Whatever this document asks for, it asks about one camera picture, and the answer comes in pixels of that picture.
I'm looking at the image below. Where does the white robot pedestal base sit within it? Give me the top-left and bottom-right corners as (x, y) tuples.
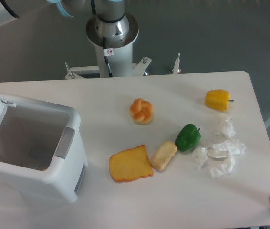
(64, 40), (183, 80)

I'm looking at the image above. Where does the knotted bread roll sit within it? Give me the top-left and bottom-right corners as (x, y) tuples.
(129, 98), (154, 125)

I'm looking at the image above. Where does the upper crumpled white tissue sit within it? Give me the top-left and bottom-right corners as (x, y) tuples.
(215, 116), (236, 139)

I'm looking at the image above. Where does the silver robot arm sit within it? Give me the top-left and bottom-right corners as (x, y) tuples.
(0, 0), (139, 48)

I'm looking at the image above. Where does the large crumpled white tissue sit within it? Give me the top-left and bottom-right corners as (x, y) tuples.
(208, 139), (246, 178)

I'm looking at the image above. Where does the green bell pepper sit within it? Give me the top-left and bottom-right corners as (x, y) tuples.
(175, 124), (201, 152)

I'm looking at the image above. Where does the yellow bell pepper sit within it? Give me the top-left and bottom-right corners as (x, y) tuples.
(205, 89), (234, 112)

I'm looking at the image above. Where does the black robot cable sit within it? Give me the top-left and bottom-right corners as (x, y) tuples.
(91, 0), (114, 78)

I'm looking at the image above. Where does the small crumpled white tissue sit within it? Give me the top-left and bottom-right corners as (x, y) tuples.
(192, 146), (208, 166)

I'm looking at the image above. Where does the orange toast slice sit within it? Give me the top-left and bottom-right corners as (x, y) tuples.
(109, 145), (154, 183)

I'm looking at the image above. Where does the pale bread loaf piece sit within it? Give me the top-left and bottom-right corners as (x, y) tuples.
(150, 141), (177, 171)

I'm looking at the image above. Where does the white trash can body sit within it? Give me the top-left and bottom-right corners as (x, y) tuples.
(0, 94), (88, 203)

